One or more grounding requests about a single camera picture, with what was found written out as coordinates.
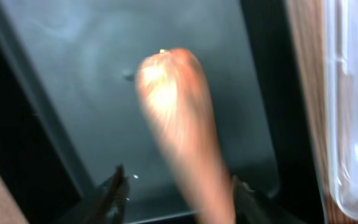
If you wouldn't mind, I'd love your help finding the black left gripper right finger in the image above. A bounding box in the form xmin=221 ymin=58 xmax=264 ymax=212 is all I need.
xmin=232 ymin=175 xmax=306 ymax=224

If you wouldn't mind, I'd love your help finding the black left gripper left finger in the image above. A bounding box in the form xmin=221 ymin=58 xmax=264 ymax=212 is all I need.
xmin=81 ymin=164 xmax=130 ymax=224

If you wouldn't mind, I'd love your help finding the orange carrot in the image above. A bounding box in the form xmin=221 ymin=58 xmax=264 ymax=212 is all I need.
xmin=135 ymin=48 xmax=236 ymax=223

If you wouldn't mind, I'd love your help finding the black tray bin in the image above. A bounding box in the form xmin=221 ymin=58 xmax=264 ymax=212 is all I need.
xmin=0 ymin=0 xmax=326 ymax=223

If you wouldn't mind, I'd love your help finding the clear plastic bin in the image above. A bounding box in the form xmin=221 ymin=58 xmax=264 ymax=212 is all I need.
xmin=324 ymin=0 xmax=358 ymax=221

